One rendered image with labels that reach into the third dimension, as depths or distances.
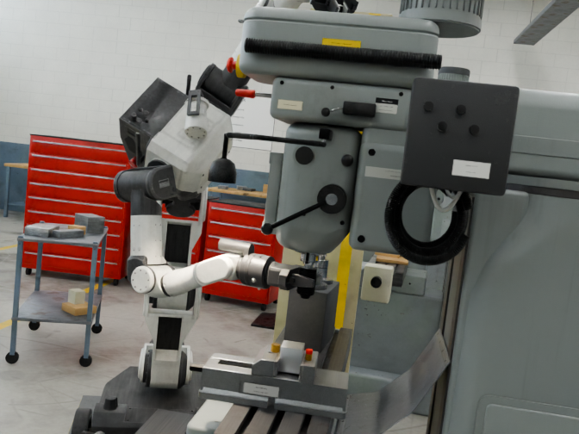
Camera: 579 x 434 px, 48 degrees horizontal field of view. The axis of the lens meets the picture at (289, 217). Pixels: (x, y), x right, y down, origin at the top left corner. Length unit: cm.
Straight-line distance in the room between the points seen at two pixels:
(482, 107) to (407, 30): 34
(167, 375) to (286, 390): 104
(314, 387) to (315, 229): 37
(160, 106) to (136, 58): 956
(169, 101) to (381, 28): 79
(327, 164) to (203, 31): 981
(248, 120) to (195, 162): 897
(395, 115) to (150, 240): 80
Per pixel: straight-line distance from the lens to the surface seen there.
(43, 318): 460
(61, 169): 702
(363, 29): 157
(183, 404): 260
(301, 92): 157
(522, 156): 158
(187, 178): 201
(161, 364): 252
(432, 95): 131
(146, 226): 192
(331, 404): 158
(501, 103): 132
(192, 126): 191
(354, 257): 343
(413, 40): 156
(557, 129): 160
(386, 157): 155
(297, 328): 203
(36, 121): 1233
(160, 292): 190
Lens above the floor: 155
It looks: 6 degrees down
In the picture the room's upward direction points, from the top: 6 degrees clockwise
